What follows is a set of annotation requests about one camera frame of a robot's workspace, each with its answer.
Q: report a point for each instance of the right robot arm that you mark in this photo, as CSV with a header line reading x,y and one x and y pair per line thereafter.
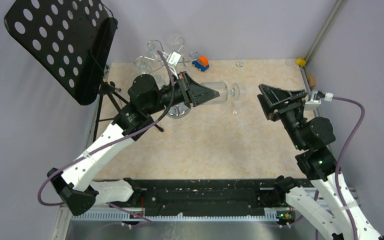
x,y
343,219

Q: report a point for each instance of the white round token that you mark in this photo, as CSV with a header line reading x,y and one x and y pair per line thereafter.
x,y
239,64

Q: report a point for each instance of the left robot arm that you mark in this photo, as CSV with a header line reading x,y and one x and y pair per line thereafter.
x,y
75,184

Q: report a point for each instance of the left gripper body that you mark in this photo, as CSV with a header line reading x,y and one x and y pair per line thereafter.
x,y
180,92

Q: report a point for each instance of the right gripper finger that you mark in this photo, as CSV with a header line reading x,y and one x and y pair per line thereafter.
x,y
270,101
287,95

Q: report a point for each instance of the small wooden block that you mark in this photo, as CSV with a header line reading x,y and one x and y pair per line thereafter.
x,y
312,82

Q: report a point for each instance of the wine glass removed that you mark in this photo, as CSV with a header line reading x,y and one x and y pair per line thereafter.
x,y
227,94
238,94

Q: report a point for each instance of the wine glass on rack left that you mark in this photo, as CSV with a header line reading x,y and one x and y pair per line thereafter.
x,y
143,66

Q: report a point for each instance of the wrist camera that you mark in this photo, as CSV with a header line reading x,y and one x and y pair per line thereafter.
x,y
174,58
315,100

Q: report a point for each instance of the chrome wine glass rack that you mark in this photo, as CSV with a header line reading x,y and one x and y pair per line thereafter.
x,y
159,71

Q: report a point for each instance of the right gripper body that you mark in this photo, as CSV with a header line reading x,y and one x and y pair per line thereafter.
x,y
290,112

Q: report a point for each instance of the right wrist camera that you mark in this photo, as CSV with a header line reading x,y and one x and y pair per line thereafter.
x,y
315,100

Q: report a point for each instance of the black perforated music stand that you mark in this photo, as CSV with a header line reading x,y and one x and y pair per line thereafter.
x,y
71,39

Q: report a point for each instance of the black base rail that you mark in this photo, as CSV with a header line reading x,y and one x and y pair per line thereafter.
x,y
208,199

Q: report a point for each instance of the orange blue toy car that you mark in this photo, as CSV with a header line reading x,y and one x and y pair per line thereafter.
x,y
201,63

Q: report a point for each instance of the wine glass on rack far-left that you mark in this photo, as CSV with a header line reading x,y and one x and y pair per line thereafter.
x,y
152,47

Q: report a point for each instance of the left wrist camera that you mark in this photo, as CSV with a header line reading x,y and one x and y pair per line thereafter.
x,y
174,58

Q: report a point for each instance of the yellow corner piece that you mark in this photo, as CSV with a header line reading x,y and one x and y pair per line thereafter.
x,y
301,62

